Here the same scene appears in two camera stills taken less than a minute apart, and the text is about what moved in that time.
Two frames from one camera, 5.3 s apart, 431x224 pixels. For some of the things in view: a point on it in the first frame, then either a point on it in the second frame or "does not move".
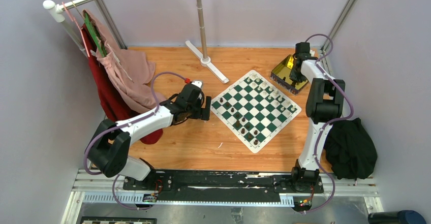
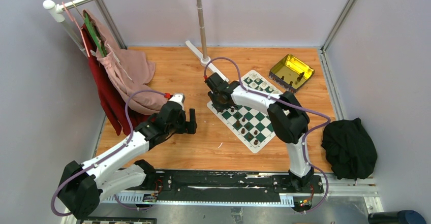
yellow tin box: (280, 76) does not move
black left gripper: (203, 113) to (187, 127)
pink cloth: (130, 72) does not move
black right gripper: (294, 77) to (219, 107)
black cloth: (350, 149) does not move
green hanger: (95, 35) does not move
